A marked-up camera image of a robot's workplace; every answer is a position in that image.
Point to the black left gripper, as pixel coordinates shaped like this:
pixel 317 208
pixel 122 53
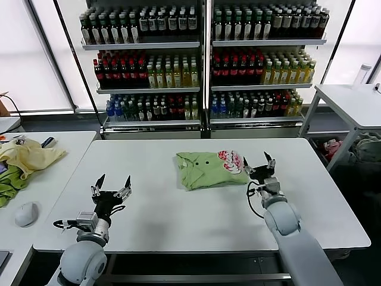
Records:
pixel 107 205

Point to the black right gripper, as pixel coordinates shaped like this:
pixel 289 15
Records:
pixel 263 173

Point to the light green t-shirt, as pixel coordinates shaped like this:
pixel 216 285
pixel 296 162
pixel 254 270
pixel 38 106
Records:
pixel 205 175

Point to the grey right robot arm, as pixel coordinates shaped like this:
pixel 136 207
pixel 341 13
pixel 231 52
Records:
pixel 285 223

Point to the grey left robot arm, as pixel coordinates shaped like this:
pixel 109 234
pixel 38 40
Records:
pixel 83 262

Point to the black laundry basket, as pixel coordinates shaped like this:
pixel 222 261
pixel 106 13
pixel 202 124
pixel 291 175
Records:
pixel 320 152

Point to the blue water bottle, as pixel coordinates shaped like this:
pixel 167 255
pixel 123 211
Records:
pixel 222 111
pixel 119 114
pixel 214 111
pixel 110 114

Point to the pink garment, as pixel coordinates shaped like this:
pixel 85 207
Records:
pixel 333 147

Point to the dark blue white item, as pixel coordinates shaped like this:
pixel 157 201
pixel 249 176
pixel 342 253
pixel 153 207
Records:
pixel 48 142

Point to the pale yellow garment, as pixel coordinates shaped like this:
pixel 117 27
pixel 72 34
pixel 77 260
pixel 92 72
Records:
pixel 32 158

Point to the white computer mouse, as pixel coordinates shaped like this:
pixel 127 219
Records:
pixel 26 214

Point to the yellow-green drink bottle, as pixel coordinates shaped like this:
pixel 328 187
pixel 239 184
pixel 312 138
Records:
pixel 168 78
pixel 194 77
pixel 151 79
pixel 276 75
pixel 301 74
pixel 309 74
pixel 284 75
pixel 160 79
pixel 177 78
pixel 268 76
pixel 293 75
pixel 186 78

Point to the red cap cola bottle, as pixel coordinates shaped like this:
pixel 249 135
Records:
pixel 134 76
pixel 125 77
pixel 259 73
pixel 116 77
pixel 225 74
pixel 234 74
pixel 143 76
pixel 242 74
pixel 107 77
pixel 216 74
pixel 251 74
pixel 99 77

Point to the crumpled green garment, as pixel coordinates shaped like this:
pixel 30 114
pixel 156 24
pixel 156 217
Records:
pixel 12 181

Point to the small printed item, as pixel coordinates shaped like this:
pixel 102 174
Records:
pixel 20 141

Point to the purple item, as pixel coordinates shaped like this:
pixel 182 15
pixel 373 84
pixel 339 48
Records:
pixel 2 167

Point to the grey-green garment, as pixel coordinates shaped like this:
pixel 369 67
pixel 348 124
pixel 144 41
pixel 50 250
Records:
pixel 369 146

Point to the metal bottle shelf rack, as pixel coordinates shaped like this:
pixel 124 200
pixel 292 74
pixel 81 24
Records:
pixel 143 46
pixel 262 43

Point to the dark flat device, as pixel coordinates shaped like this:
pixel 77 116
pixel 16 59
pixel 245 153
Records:
pixel 3 259

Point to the black slanted pole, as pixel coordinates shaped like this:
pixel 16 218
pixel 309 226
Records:
pixel 77 59
pixel 331 59

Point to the translucent plastic cylinder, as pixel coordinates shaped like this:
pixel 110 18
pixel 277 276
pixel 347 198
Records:
pixel 362 76

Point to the green cap dark bottle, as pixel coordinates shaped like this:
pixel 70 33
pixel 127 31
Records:
pixel 134 31
pixel 105 32
pixel 124 31
pixel 115 32
pixel 257 29
pixel 238 29
pixel 218 29
pixel 248 29
pixel 228 29
pixel 96 32
pixel 267 28
pixel 86 32

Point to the brown cardboard box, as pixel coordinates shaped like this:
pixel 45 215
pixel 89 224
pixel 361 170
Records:
pixel 3 104

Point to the small black item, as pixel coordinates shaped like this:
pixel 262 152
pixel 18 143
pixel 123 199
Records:
pixel 377 88

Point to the beige label dark bottle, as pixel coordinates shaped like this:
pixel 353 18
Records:
pixel 305 24
pixel 277 25
pixel 324 24
pixel 296 25
pixel 286 25
pixel 315 24

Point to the white cap dark bottle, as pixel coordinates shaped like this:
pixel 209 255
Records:
pixel 182 25
pixel 153 26
pixel 173 25
pixel 144 26
pixel 192 24
pixel 162 25

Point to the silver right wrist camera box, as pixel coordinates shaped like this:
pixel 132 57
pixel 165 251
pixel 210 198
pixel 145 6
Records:
pixel 270 186

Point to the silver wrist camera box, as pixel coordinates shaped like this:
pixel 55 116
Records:
pixel 87 221
pixel 270 186

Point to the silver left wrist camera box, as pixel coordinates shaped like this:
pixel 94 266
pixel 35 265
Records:
pixel 87 221

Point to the white metal frame table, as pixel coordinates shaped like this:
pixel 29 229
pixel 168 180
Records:
pixel 351 104

